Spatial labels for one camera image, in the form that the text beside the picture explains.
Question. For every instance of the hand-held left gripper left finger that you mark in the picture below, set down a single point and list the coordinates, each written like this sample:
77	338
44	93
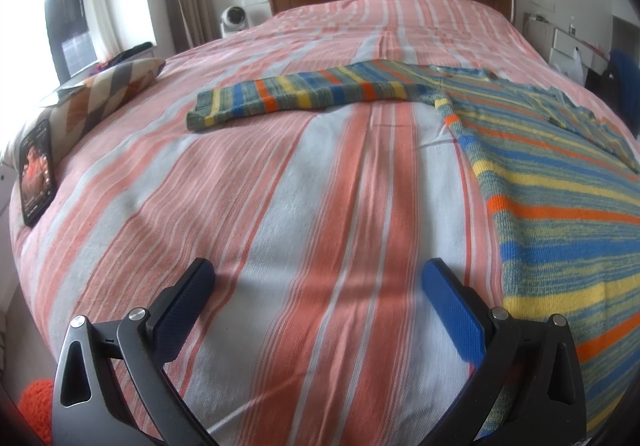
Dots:
182	308

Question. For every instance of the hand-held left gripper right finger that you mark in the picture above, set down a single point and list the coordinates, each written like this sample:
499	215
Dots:
452	308

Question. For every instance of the striped knit sweater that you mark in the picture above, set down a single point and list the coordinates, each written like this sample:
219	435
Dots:
550	186

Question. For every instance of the pink striped bedspread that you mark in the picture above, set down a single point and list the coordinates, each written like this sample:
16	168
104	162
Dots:
310	206

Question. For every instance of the orange fleece garment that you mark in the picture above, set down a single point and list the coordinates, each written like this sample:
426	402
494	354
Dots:
37	411

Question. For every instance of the black smartphone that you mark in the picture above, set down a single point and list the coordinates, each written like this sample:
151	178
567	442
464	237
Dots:
36	174

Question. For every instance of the striped brown grey pillow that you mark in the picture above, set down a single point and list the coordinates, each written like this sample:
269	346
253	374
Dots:
105	94

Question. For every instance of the small silver device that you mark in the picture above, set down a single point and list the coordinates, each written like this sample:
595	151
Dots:
65	92

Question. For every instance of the black item on sill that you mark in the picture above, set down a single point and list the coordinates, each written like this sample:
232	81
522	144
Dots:
127	54

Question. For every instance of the white plastic bag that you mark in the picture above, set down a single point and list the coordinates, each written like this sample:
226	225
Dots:
567	66

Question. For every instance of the blue jacket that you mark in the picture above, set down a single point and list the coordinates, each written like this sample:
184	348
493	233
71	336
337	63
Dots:
627	81

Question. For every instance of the white round fan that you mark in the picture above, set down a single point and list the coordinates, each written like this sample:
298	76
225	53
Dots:
234	20

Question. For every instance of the white box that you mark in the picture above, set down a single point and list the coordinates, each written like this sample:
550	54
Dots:
570	39

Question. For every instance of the window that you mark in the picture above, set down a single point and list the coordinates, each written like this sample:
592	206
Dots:
65	16

